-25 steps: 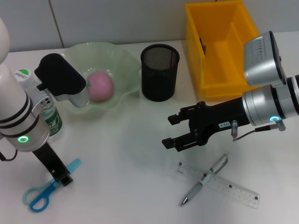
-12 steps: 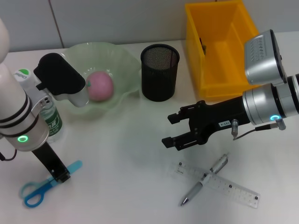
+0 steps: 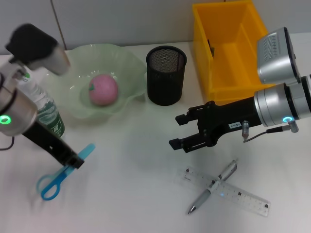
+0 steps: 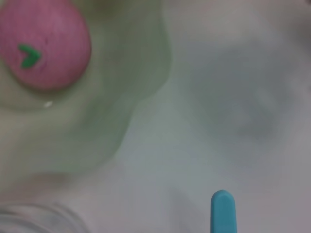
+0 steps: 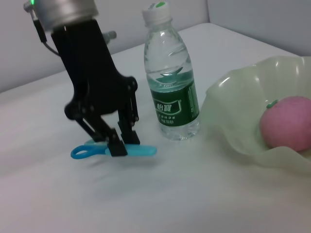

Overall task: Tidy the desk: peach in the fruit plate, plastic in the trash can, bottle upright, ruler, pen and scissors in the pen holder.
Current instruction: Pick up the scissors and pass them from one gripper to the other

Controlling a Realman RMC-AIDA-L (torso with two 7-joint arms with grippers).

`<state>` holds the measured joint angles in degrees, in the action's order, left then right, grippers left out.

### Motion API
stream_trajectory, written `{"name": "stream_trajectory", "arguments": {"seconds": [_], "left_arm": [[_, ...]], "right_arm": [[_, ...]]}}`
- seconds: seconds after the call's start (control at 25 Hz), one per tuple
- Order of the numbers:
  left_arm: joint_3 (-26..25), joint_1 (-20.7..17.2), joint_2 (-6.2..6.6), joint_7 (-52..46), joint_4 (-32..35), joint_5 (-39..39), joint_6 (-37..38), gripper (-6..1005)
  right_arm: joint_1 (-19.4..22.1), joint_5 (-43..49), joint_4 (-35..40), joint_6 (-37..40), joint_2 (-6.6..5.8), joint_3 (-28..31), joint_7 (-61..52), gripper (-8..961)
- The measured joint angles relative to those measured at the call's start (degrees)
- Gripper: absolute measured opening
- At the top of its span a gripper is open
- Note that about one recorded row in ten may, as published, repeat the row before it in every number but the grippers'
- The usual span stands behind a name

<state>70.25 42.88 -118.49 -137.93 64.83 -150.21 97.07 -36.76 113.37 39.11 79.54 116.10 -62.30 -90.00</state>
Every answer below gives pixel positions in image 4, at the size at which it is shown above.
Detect blue scissors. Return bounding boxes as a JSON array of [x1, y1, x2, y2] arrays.
[[210, 190, 237, 233]]

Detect pale green glass fruit plate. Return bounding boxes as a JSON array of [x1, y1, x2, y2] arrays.
[[0, 0, 172, 175]]

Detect pink toy peach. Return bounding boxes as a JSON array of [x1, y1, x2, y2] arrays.
[[0, 0, 92, 92]]

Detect clear green-label water bottle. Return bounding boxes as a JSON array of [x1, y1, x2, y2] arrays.
[[0, 201, 86, 233]]

